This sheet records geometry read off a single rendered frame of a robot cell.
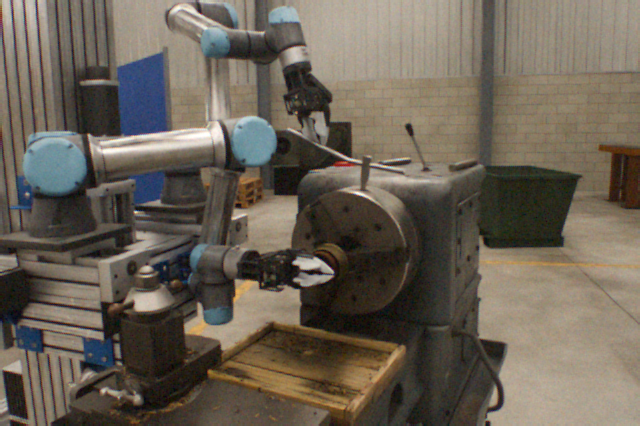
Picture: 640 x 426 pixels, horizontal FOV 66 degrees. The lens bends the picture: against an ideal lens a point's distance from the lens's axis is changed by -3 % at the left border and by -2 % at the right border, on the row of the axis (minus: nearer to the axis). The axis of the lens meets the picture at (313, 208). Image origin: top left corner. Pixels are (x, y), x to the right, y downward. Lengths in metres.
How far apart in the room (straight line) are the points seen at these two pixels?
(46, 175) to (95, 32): 0.64
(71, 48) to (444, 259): 1.15
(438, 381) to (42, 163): 1.10
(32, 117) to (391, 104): 10.15
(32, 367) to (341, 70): 10.36
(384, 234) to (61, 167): 0.71
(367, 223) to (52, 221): 0.72
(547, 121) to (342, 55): 4.57
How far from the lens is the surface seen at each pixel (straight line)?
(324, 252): 1.13
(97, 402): 0.92
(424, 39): 11.48
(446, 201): 1.32
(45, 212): 1.26
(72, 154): 1.09
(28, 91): 1.55
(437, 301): 1.37
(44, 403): 1.81
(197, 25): 1.47
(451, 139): 11.31
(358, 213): 1.21
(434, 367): 1.44
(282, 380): 1.08
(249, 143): 1.16
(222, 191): 1.31
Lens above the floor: 1.39
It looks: 9 degrees down
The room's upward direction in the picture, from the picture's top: 1 degrees counter-clockwise
